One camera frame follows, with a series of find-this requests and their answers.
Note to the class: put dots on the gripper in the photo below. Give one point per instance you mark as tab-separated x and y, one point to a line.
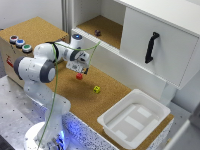
77	62

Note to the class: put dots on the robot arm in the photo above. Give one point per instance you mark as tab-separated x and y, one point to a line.
35	70

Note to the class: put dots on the wooden drawer box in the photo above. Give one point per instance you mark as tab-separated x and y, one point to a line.
30	33

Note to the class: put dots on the white cabinet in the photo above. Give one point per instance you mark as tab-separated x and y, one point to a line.
110	63

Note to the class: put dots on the yellow block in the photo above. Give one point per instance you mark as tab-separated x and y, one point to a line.
96	89

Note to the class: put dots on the purple block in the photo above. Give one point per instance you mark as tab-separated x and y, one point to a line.
97	32

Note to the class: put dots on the green button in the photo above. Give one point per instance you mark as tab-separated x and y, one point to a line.
26	48

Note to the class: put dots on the blue button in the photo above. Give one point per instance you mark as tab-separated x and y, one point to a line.
20	42

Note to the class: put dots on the red button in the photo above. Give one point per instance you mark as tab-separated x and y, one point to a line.
14	39

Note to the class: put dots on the white plastic box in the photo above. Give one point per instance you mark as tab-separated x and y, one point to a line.
135	118

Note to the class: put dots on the white sliding door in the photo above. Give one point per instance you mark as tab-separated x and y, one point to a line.
166	50

